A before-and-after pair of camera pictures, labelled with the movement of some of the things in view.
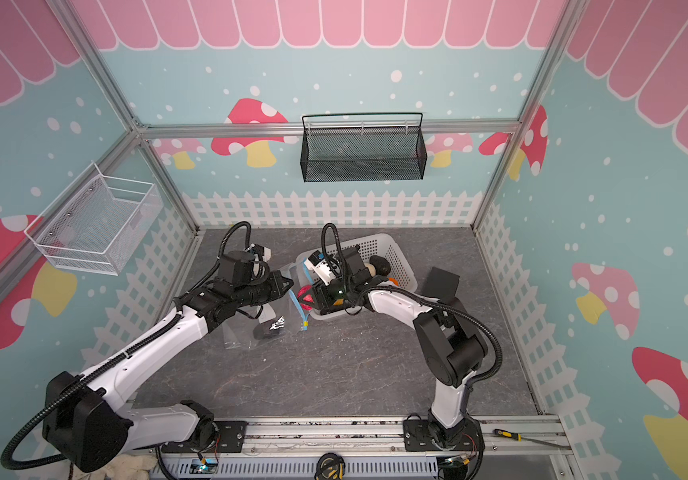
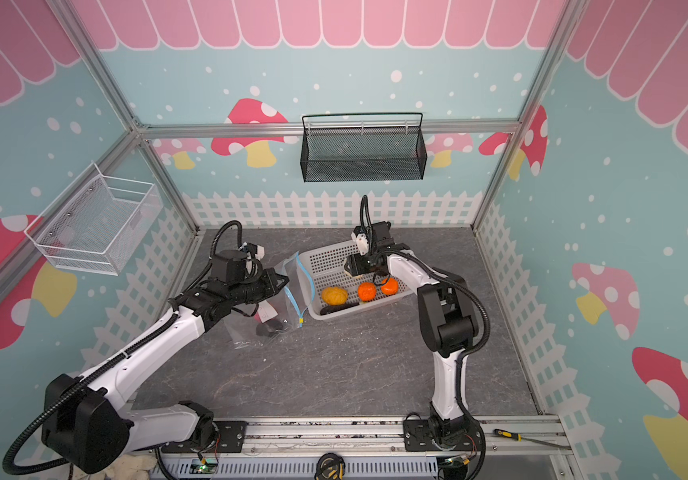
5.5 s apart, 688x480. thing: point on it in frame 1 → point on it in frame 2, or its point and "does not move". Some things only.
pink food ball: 306,298 → 266,312
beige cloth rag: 123,467 does not move
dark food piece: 262,331 does not move
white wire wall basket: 94,224 does not move
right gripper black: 317,297 → 358,264
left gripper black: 273,285 does not move
